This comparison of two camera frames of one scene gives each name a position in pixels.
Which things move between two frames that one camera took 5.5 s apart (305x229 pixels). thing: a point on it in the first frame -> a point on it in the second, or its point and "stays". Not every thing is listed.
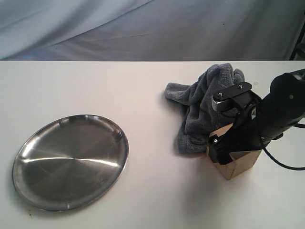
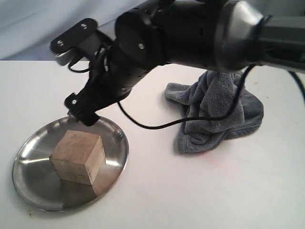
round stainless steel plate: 69,162 stays
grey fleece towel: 200,121 stays
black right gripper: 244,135 -> 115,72
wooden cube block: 242,160 -> 78,158
